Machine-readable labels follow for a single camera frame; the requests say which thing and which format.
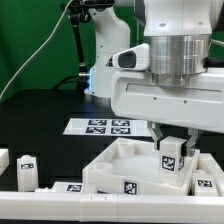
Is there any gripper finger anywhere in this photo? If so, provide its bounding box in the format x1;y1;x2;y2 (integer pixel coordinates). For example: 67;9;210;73
147;121;163;150
185;128;199;157

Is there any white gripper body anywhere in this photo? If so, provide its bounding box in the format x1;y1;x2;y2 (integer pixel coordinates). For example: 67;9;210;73
111;43;224;133

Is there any white square table top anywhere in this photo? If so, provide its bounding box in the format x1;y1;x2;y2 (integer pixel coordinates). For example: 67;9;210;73
82;138;200;196

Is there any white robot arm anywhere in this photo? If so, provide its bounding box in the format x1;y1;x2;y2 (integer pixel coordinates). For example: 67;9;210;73
84;0;224;155

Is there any white sheet with markers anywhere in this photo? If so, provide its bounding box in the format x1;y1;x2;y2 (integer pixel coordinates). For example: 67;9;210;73
63;118;150;137

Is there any white U-shaped obstacle fence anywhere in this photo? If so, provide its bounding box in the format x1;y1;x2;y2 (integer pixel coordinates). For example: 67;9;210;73
0;154;224;224

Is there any white block left edge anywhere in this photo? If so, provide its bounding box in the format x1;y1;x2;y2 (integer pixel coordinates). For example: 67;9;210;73
0;149;9;176

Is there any grey cable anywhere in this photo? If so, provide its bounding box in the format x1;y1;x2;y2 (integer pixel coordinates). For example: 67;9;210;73
0;0;74;101

